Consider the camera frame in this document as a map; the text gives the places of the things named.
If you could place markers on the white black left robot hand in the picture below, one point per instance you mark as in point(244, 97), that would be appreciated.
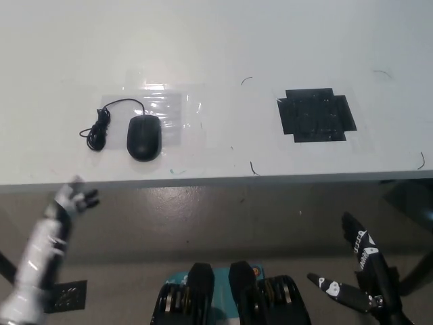
point(67, 199)

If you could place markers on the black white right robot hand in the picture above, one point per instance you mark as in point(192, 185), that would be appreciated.
point(367, 250)

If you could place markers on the black computer mouse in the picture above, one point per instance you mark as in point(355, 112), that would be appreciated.
point(143, 137)

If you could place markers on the black tape patch, small square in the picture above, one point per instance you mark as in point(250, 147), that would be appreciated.
point(69, 296)

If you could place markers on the clear plastic film sheet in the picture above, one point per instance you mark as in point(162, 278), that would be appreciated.
point(169, 111)

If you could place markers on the black tape patch, cross-shaped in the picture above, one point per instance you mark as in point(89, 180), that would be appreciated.
point(316, 115)

